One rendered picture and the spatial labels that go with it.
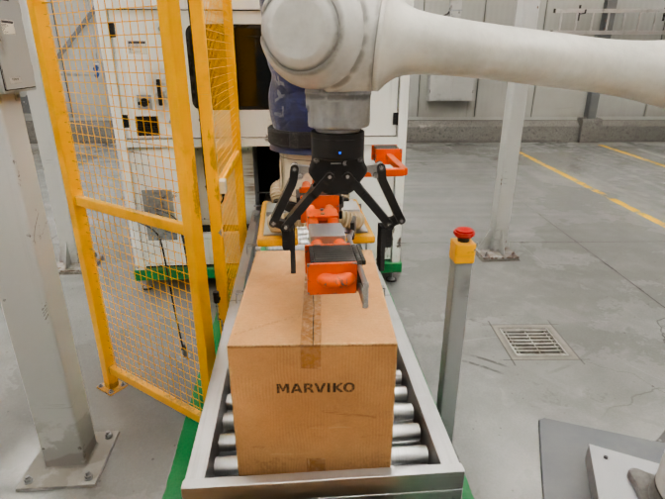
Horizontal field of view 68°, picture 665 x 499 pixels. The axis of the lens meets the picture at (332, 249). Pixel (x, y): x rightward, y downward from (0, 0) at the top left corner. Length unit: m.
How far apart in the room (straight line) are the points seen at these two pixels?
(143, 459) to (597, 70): 2.15
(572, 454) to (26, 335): 1.78
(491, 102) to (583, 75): 9.63
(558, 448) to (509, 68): 0.94
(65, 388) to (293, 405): 1.14
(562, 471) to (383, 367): 0.43
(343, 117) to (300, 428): 0.87
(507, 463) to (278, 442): 1.24
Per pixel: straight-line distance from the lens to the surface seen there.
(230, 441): 1.55
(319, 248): 0.77
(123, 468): 2.37
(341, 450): 1.37
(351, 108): 0.67
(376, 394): 1.26
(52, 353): 2.12
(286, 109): 1.22
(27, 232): 1.93
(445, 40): 0.53
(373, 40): 0.50
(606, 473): 1.22
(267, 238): 1.21
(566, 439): 1.34
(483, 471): 2.28
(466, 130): 10.07
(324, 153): 0.68
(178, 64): 1.72
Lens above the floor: 1.58
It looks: 22 degrees down
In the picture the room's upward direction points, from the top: straight up
